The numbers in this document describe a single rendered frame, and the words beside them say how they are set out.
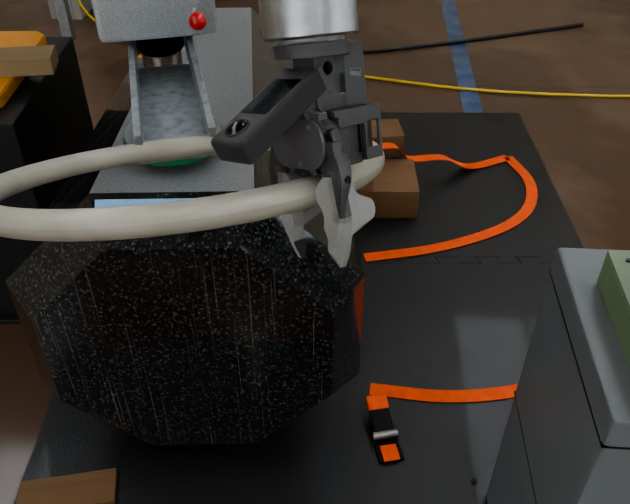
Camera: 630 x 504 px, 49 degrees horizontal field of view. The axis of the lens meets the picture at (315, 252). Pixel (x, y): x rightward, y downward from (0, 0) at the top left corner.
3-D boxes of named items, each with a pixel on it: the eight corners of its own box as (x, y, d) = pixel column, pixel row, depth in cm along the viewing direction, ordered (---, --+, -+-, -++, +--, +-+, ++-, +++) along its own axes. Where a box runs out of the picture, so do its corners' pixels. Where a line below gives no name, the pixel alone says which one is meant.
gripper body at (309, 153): (386, 162, 69) (377, 35, 65) (323, 180, 63) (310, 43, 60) (332, 158, 74) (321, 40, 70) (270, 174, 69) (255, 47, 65)
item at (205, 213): (12, 176, 103) (8, 156, 102) (331, 137, 112) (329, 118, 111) (-105, 278, 57) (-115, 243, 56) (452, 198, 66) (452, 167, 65)
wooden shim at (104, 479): (15, 519, 176) (13, 515, 175) (21, 484, 184) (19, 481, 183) (115, 504, 179) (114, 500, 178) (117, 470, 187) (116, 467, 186)
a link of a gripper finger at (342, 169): (363, 213, 64) (340, 120, 63) (351, 217, 63) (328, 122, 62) (329, 218, 68) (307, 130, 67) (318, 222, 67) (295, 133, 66)
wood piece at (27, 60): (-18, 79, 199) (-24, 62, 195) (-10, 64, 206) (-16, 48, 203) (54, 74, 201) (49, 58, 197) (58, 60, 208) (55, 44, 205)
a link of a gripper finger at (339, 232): (395, 252, 68) (373, 161, 67) (353, 269, 65) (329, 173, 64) (373, 254, 71) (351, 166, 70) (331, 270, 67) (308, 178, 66)
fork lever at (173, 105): (111, 15, 157) (107, -7, 154) (197, 8, 160) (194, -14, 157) (114, 168, 104) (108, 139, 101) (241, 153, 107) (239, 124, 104)
